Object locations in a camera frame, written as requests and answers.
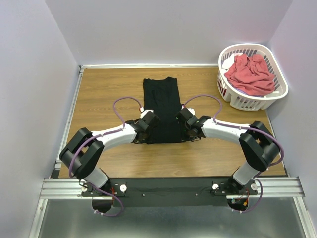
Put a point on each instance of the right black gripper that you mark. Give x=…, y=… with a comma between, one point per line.
x=184, y=116

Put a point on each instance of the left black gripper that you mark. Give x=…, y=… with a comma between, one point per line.
x=150, y=118

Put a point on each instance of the black t-shirt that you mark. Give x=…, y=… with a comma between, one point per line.
x=162, y=96

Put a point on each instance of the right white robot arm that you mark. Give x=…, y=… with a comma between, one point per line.
x=259, y=147

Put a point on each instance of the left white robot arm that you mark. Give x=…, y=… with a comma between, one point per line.
x=84, y=149

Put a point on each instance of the white laundry basket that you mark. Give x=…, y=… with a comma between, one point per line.
x=240, y=100

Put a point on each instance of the silver bolt knob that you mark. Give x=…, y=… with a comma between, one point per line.
x=123, y=188
x=215, y=186

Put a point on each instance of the left silver bolt knob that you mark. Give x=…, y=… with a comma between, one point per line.
x=123, y=188

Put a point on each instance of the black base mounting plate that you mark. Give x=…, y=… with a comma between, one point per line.
x=176, y=191

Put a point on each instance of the white cloth in basket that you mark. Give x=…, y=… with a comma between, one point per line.
x=229, y=62

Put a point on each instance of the red t-shirt in basket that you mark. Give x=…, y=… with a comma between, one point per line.
x=250, y=75

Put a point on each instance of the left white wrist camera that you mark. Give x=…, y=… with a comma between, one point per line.
x=143, y=112

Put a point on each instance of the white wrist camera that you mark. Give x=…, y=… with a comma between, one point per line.
x=191, y=110
x=143, y=112

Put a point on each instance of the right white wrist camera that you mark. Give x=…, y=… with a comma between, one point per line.
x=191, y=110

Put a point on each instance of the aluminium frame rail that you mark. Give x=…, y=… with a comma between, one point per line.
x=272, y=187

